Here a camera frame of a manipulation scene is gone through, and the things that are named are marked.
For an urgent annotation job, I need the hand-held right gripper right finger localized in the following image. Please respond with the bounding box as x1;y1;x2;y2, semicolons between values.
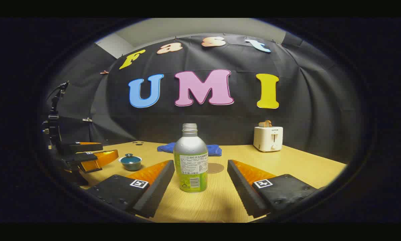
227;160;318;219

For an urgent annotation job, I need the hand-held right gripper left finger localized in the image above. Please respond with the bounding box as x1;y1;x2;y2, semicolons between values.
87;160;175;219

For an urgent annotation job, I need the white teal teacup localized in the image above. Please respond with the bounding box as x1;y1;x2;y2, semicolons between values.
118;156;143;171

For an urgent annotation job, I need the silver green water bottle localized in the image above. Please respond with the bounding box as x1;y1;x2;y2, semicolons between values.
173;123;209;193

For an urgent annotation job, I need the blue towel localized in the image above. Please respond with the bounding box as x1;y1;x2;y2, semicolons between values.
157;142;222;157

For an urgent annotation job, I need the white toaster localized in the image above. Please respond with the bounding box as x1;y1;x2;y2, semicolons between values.
253;126;284;153

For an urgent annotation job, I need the black backdrop cloth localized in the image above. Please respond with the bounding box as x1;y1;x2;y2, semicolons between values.
42;33;363;164

